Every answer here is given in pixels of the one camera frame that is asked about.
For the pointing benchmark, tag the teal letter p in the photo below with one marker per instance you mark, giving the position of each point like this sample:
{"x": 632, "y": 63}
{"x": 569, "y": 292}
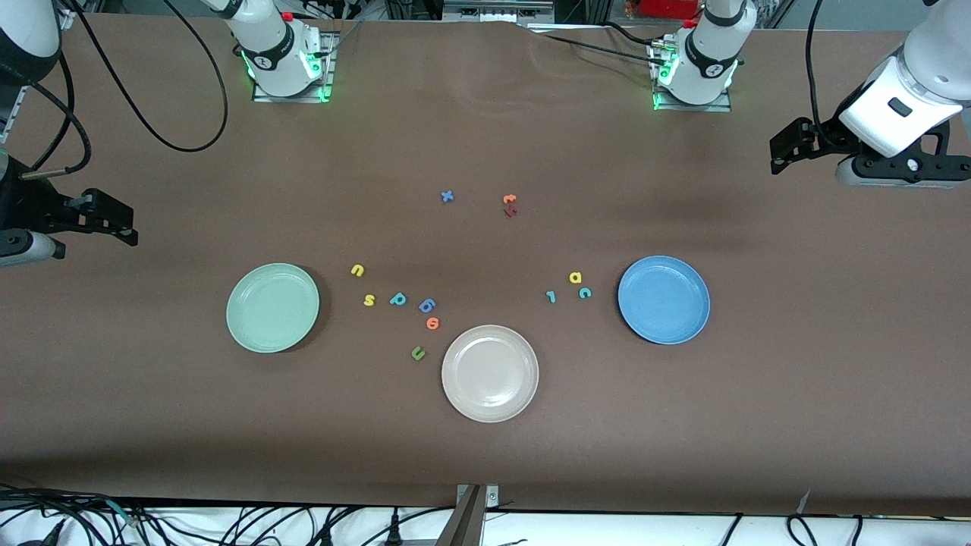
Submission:
{"x": 397, "y": 299}

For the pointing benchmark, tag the beige plate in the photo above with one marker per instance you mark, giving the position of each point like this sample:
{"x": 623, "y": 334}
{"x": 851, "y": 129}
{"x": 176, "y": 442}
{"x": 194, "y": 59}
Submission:
{"x": 490, "y": 373}

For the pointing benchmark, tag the brown table cover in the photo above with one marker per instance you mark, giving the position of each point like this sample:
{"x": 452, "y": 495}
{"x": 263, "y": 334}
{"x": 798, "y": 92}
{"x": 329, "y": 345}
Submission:
{"x": 485, "y": 136}

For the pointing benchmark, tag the metal table bracket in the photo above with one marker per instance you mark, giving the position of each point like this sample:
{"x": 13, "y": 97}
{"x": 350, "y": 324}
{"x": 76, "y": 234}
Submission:
{"x": 466, "y": 516}

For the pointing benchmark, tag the aluminium frame rail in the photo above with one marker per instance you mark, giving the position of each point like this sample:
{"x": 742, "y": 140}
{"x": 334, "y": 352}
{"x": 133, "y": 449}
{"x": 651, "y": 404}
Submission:
{"x": 15, "y": 110}

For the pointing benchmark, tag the white tape strip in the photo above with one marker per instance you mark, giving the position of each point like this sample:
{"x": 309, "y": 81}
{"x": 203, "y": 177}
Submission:
{"x": 804, "y": 502}

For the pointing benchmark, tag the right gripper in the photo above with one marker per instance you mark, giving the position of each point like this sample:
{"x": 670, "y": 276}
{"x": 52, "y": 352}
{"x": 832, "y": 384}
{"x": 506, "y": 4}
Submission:
{"x": 29, "y": 206}

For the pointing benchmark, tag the red box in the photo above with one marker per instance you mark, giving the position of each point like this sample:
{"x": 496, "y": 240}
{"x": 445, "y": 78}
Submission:
{"x": 667, "y": 7}

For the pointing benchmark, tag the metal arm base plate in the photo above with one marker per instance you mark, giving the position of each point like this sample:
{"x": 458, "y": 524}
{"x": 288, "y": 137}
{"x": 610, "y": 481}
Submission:
{"x": 329, "y": 76}
{"x": 705, "y": 108}

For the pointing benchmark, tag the grey equipment box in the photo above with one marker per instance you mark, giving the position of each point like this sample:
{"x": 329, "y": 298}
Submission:
{"x": 497, "y": 9}

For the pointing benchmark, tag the blue letter g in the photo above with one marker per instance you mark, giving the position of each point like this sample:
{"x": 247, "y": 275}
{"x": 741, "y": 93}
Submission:
{"x": 427, "y": 305}

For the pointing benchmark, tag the green plate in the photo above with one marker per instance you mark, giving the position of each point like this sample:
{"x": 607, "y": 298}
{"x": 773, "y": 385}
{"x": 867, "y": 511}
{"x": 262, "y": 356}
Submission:
{"x": 272, "y": 307}

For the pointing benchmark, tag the blue plate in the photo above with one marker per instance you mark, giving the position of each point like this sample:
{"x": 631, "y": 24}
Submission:
{"x": 664, "y": 299}

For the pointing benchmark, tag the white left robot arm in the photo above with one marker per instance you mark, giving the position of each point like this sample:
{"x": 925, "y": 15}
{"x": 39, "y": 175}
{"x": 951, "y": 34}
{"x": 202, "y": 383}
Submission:
{"x": 709, "y": 45}

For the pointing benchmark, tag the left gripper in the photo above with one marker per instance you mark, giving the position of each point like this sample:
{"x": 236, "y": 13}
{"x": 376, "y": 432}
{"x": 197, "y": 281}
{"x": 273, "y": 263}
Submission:
{"x": 824, "y": 137}

